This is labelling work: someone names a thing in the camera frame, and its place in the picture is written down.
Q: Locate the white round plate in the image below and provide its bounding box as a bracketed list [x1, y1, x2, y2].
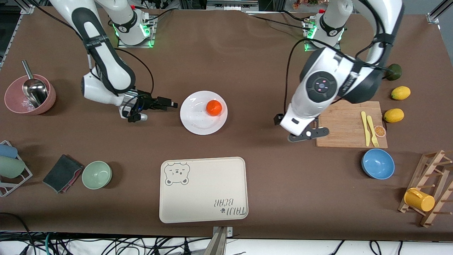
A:
[179, 91, 228, 136]

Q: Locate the orange fruit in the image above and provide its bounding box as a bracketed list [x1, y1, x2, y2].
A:
[206, 100, 223, 117]

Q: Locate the wooden cutting board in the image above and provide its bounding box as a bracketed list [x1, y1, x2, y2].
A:
[312, 100, 388, 148]

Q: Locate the yellow plastic knife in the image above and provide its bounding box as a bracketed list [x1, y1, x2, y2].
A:
[361, 111, 371, 147]

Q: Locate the yellow plastic fork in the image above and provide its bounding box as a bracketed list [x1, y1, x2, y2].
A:
[366, 115, 380, 148]

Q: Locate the blue bowl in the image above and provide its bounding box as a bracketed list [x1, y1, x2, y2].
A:
[361, 148, 395, 180]

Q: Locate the yellow lemon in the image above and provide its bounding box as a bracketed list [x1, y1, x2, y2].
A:
[384, 108, 405, 123]
[391, 86, 411, 101]

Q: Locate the pale green bowl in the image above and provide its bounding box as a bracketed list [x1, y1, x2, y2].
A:
[82, 161, 113, 190]

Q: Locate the beige bear print tray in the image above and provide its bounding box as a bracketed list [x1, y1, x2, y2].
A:
[159, 157, 249, 224]

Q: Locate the green avocado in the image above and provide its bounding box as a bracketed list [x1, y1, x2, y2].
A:
[386, 64, 402, 81]

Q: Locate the metal scoop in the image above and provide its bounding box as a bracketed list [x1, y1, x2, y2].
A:
[21, 59, 49, 107]

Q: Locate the dark grey folded cloth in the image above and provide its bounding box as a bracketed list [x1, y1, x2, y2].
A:
[42, 154, 85, 194]

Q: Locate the wooden cup rack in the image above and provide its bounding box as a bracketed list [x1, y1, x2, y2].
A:
[398, 150, 453, 228]

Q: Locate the grey metal box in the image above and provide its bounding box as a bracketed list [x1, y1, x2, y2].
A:
[206, 0, 259, 11]

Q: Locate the pink bowl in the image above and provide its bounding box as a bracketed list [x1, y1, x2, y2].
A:
[4, 74, 57, 115]

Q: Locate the yellow mug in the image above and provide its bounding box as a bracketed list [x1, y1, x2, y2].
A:
[404, 188, 435, 212]

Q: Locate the blue cup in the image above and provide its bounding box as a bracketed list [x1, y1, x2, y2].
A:
[0, 144, 18, 159]

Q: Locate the pale green cup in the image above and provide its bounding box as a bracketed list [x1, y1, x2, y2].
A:
[0, 156, 26, 179]

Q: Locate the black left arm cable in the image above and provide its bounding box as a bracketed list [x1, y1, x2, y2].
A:
[283, 0, 398, 114]

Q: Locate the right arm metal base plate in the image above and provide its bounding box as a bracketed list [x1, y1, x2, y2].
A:
[117, 16, 156, 49]

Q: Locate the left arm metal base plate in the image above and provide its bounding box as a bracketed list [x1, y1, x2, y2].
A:
[304, 19, 342, 53]

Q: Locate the black right base cable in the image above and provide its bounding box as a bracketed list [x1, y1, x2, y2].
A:
[143, 9, 174, 25]

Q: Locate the black base cable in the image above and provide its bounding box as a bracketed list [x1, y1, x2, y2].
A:
[246, 11, 312, 32]
[143, 9, 174, 25]

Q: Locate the black left base cable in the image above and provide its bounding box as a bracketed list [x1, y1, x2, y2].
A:
[246, 11, 312, 32]

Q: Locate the white wire rack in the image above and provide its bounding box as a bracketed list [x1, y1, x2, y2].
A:
[0, 140, 33, 197]

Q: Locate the metal table edge bracket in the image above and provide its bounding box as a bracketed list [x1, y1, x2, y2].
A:
[208, 226, 233, 255]

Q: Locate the aluminium frame profile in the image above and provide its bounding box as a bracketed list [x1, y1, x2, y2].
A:
[427, 0, 453, 24]
[0, 0, 36, 69]

